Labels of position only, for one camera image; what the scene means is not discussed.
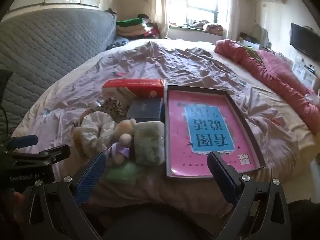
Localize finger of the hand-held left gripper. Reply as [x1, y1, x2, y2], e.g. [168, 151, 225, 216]
[15, 144, 71, 165]
[5, 134, 38, 153]

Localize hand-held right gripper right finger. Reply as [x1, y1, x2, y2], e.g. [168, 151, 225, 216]
[207, 151, 293, 240]

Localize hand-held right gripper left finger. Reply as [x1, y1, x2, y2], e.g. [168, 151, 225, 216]
[15, 152, 107, 240]

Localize small pale green tissue pack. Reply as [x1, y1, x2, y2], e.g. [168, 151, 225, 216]
[105, 161, 143, 184]

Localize white lace scrunchie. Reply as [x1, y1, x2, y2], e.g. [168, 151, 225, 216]
[80, 111, 117, 153]

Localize plush bunny purple dress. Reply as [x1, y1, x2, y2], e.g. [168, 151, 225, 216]
[106, 118, 138, 165]

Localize shallow dark box pink inside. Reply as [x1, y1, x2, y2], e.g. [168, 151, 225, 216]
[164, 85, 266, 179]

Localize leopard print cloth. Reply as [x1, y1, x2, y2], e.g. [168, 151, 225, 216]
[96, 97, 128, 124]

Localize large green tissue pack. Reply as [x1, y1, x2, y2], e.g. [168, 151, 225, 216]
[134, 121, 166, 167]

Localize person's black trousers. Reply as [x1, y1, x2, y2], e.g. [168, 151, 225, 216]
[100, 200, 225, 240]

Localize dark blue box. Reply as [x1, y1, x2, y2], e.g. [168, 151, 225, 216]
[126, 98, 164, 122]

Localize grey quilted headboard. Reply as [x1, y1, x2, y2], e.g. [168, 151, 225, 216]
[0, 7, 117, 140]

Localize red and white box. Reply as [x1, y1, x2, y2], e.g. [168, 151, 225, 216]
[101, 79, 166, 105]

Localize pink quilt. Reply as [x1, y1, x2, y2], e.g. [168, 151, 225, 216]
[215, 39, 320, 135]

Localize white plastic bag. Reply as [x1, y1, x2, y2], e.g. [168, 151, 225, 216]
[304, 89, 320, 104]

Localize lilac bed sheet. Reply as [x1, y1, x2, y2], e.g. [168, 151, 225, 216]
[11, 39, 317, 215]

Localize dark patterned pillow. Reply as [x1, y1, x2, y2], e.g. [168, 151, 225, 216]
[106, 36, 130, 51]

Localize olive green garment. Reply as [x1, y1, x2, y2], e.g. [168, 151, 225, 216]
[240, 42, 262, 63]

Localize dark storage box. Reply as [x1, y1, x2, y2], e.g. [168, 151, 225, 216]
[237, 32, 258, 48]

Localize stack of folded clothes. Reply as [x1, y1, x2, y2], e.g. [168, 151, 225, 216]
[115, 14, 160, 40]

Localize bedding on window sill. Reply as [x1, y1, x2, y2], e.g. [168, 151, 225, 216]
[170, 20, 224, 34]

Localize black flat television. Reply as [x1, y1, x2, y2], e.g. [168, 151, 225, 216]
[290, 23, 320, 62]

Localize cream curtain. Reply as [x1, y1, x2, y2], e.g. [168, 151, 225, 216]
[151, 0, 170, 39]
[226, 0, 240, 40]

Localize window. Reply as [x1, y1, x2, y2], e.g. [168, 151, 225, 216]
[167, 0, 230, 28]

